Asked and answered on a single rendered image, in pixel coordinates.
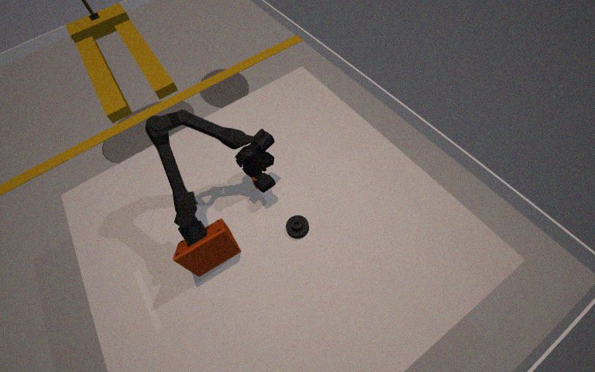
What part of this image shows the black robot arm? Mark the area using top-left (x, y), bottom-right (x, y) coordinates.
top-left (146, 110), bottom-right (274, 247)

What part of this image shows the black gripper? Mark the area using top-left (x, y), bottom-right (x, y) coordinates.
top-left (236, 159), bottom-right (276, 192)

